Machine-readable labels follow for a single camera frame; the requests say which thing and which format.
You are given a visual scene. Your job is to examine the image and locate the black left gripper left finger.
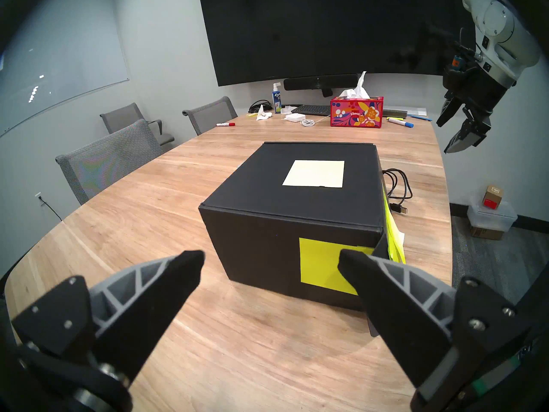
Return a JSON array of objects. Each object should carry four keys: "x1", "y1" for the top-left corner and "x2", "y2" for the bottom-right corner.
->
[{"x1": 9, "y1": 250, "x2": 205, "y2": 386}]

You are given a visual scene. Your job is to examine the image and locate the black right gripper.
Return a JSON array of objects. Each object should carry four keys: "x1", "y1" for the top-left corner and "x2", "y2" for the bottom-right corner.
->
[{"x1": 437, "y1": 68, "x2": 509, "y2": 154}]

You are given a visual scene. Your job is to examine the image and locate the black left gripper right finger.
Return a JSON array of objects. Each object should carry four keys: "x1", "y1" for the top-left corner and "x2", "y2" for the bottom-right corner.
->
[{"x1": 338, "y1": 249, "x2": 537, "y2": 412}]

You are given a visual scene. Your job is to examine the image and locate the black wired computer mouse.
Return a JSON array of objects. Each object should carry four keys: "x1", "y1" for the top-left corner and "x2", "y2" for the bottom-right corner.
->
[{"x1": 382, "y1": 169, "x2": 413, "y2": 214}]

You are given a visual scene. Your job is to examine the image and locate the small brown cardboard box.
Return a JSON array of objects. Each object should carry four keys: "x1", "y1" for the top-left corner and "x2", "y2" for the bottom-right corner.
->
[{"x1": 483, "y1": 185, "x2": 504, "y2": 210}]

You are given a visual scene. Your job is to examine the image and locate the colourful floral tissue box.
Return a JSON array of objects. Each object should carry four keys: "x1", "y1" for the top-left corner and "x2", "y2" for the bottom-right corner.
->
[{"x1": 330, "y1": 71, "x2": 384, "y2": 128}]

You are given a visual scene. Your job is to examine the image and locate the flat brown cardboard box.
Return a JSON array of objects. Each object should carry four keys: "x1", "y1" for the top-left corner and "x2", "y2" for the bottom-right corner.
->
[{"x1": 471, "y1": 226, "x2": 504, "y2": 241}]

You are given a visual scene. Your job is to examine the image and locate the black cardboard box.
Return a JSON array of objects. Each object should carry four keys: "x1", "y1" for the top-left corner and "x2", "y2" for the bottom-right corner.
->
[{"x1": 198, "y1": 142, "x2": 406, "y2": 336}]

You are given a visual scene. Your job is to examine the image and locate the clear plastic storage bin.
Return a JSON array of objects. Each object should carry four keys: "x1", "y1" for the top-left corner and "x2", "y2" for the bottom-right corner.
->
[{"x1": 468, "y1": 199, "x2": 518, "y2": 232}]

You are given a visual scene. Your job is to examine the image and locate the grey ribbed mesh chair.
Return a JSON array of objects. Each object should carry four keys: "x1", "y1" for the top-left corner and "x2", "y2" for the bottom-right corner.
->
[{"x1": 55, "y1": 119, "x2": 163, "y2": 206}]

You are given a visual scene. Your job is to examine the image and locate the black video conference bar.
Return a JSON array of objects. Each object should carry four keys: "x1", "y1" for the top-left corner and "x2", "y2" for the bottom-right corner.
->
[{"x1": 283, "y1": 74, "x2": 359, "y2": 97}]

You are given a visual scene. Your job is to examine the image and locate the white sticky note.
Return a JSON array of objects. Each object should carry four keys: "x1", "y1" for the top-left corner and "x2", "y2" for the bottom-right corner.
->
[{"x1": 282, "y1": 160, "x2": 345, "y2": 188}]

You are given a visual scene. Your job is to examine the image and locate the grey office chair with armrests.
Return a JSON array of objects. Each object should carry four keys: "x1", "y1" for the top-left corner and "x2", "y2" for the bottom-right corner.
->
[{"x1": 100, "y1": 103, "x2": 175, "y2": 146}]

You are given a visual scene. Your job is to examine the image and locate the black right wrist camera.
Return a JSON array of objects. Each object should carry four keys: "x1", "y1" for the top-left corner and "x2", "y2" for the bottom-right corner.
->
[{"x1": 442, "y1": 55, "x2": 468, "y2": 94}]

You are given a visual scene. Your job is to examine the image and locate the white power adapter with cable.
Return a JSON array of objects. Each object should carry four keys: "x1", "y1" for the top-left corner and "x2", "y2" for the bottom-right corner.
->
[{"x1": 284, "y1": 113, "x2": 317, "y2": 127}]

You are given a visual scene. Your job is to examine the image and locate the large black wall screen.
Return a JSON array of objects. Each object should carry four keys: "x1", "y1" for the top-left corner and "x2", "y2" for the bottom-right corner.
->
[{"x1": 197, "y1": 0, "x2": 477, "y2": 86}]

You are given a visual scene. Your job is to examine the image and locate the wall-mounted glass whiteboard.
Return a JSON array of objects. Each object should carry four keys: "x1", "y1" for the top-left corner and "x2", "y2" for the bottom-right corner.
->
[{"x1": 0, "y1": 0, "x2": 130, "y2": 137}]

